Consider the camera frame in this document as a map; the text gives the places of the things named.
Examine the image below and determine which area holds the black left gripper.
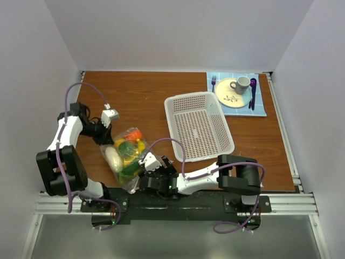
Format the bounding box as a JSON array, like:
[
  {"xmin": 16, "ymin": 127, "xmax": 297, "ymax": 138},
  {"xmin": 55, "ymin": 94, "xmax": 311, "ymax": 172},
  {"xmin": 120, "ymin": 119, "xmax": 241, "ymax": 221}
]
[{"xmin": 79, "ymin": 118, "xmax": 114, "ymax": 146}]

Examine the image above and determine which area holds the fake white radish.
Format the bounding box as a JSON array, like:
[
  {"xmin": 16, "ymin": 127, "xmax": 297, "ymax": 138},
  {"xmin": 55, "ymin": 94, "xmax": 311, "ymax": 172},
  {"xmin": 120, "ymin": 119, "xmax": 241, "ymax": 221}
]
[{"xmin": 105, "ymin": 146, "xmax": 123, "ymax": 173}]

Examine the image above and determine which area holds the fake green lime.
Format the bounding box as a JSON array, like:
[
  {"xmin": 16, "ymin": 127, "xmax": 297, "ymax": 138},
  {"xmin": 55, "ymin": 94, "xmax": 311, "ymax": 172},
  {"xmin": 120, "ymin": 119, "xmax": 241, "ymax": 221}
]
[{"xmin": 118, "ymin": 141, "xmax": 137, "ymax": 158}]

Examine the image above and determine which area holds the fake orange fruit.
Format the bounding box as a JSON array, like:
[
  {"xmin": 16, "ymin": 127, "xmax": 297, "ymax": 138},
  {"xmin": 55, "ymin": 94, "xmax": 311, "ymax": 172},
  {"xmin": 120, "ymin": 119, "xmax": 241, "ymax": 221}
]
[{"xmin": 125, "ymin": 129, "xmax": 143, "ymax": 143}]

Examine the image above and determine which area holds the clear zip top bag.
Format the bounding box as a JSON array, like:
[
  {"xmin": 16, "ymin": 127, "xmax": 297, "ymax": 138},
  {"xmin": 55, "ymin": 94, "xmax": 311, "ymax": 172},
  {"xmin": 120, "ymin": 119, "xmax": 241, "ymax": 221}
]
[{"xmin": 100, "ymin": 127, "xmax": 149, "ymax": 194}]

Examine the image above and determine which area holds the fake green cucumber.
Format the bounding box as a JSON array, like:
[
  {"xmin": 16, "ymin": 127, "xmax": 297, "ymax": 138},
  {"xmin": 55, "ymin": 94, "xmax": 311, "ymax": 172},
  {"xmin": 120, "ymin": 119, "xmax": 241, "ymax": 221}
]
[{"xmin": 119, "ymin": 163, "xmax": 141, "ymax": 184}]

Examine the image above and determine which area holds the fake yellow banana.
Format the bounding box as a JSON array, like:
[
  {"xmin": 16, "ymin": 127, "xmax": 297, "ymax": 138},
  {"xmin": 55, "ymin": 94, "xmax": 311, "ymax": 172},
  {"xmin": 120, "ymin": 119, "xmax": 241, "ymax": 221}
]
[
  {"xmin": 115, "ymin": 138, "xmax": 139, "ymax": 167},
  {"xmin": 136, "ymin": 139, "xmax": 147, "ymax": 155}
]

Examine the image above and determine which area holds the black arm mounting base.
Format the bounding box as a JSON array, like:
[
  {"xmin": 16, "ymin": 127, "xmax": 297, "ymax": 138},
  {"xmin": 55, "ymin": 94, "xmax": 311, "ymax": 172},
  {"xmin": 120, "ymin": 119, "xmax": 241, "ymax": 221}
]
[{"xmin": 80, "ymin": 188, "xmax": 272, "ymax": 227}]

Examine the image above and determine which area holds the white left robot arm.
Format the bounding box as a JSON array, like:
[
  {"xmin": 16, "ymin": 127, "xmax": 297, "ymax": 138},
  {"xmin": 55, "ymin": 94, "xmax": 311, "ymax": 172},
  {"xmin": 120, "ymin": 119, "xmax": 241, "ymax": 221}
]
[{"xmin": 36, "ymin": 103, "xmax": 119, "ymax": 213}]

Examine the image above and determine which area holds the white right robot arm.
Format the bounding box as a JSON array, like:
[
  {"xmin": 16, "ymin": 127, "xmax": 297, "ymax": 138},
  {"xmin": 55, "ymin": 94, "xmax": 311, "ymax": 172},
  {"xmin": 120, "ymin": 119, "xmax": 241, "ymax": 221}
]
[{"xmin": 138, "ymin": 153, "xmax": 266, "ymax": 212}]

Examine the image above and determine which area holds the white perforated plastic basket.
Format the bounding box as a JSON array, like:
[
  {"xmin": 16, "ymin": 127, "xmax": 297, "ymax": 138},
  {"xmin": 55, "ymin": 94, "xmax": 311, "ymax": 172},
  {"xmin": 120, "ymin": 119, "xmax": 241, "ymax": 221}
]
[{"xmin": 164, "ymin": 92, "xmax": 235, "ymax": 162}]

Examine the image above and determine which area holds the cream and teal plate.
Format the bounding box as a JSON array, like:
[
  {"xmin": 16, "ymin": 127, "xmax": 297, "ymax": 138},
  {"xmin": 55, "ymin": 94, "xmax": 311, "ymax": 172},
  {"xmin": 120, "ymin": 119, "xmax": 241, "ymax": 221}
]
[{"xmin": 215, "ymin": 78, "xmax": 252, "ymax": 108}]

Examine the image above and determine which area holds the purple plastic fork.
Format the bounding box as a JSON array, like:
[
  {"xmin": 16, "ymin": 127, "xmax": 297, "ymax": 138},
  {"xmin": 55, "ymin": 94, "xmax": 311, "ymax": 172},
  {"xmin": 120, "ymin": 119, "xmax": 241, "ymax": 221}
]
[{"xmin": 211, "ymin": 75, "xmax": 217, "ymax": 93}]

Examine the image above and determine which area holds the grey ceramic mug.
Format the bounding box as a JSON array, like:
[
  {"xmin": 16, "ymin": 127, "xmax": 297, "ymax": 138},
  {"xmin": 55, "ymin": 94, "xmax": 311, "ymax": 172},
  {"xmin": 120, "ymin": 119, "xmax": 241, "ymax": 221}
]
[{"xmin": 230, "ymin": 76, "xmax": 251, "ymax": 95}]

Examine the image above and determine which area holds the purple plastic spoon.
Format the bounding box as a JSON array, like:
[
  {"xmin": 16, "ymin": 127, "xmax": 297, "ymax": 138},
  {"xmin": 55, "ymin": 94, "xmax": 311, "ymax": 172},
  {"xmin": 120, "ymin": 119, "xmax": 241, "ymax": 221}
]
[{"xmin": 249, "ymin": 78, "xmax": 257, "ymax": 110}]

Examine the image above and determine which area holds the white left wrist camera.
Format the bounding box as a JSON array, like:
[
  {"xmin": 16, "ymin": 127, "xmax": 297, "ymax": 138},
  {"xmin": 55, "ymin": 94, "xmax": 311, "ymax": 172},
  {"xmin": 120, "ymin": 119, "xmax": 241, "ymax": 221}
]
[{"xmin": 101, "ymin": 109, "xmax": 119, "ymax": 128}]

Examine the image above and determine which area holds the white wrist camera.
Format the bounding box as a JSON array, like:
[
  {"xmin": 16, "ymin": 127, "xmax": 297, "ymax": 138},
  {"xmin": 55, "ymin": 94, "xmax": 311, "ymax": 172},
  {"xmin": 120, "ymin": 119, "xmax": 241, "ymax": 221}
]
[
  {"xmin": 138, "ymin": 152, "xmax": 162, "ymax": 172},
  {"xmin": 101, "ymin": 109, "xmax": 119, "ymax": 128}
]

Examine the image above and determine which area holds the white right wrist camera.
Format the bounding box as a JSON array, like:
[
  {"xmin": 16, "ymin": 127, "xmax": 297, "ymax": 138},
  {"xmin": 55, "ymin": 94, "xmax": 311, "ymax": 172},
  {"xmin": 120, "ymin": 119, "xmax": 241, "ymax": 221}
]
[{"xmin": 138, "ymin": 152, "xmax": 162, "ymax": 172}]

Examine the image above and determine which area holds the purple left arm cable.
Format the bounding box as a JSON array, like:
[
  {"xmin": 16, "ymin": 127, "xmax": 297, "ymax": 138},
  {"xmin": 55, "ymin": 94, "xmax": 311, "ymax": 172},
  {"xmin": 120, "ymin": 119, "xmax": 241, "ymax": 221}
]
[{"xmin": 55, "ymin": 82, "xmax": 123, "ymax": 231}]

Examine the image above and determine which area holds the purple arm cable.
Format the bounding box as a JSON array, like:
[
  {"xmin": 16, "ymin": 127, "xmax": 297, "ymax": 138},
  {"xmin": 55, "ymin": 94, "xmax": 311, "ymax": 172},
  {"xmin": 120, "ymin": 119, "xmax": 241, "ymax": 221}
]
[
  {"xmin": 137, "ymin": 137, "xmax": 266, "ymax": 235},
  {"xmin": 55, "ymin": 82, "xmax": 123, "ymax": 231}
]

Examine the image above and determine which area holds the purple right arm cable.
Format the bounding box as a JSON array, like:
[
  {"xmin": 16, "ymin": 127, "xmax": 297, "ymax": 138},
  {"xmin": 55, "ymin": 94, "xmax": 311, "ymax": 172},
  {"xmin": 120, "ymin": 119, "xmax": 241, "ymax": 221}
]
[{"xmin": 137, "ymin": 137, "xmax": 266, "ymax": 235}]

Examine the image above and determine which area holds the aluminium table frame rail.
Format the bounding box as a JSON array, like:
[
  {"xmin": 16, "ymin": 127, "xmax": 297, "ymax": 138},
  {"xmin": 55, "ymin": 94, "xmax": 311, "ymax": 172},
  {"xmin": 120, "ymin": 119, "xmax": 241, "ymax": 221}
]
[{"xmin": 263, "ymin": 70, "xmax": 331, "ymax": 259}]

